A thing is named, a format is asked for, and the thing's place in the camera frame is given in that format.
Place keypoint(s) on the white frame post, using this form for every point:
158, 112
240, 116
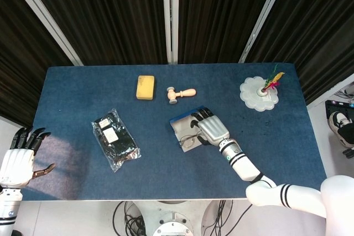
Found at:
171, 17
262, 15
44, 15

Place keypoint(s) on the colourful feather shuttlecock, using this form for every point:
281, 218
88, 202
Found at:
272, 81

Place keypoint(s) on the black device with buttons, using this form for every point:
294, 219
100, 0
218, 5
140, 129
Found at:
336, 106

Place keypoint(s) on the small wooden mallet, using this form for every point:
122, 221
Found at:
182, 93

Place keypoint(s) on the grey white robot base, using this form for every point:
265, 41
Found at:
172, 219

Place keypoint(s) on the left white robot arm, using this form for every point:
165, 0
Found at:
8, 211

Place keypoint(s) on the black item in plastic bag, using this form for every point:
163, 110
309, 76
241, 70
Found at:
116, 139

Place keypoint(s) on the dark pleated curtain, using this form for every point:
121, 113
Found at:
22, 67
318, 26
221, 15
105, 15

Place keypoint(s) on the black and white sneaker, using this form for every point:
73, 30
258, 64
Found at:
341, 128

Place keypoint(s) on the thin-framed eyeglasses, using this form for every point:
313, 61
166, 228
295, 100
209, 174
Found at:
188, 139

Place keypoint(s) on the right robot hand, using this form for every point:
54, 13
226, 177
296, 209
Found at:
211, 129

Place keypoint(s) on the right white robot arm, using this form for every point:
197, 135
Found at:
249, 167

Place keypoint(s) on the blue rectangular box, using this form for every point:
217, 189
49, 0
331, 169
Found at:
185, 125

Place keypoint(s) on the white scalloped plate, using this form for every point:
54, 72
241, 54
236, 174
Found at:
253, 95

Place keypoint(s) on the yellow sponge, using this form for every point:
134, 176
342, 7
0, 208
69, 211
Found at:
145, 87

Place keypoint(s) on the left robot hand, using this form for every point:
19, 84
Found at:
15, 168

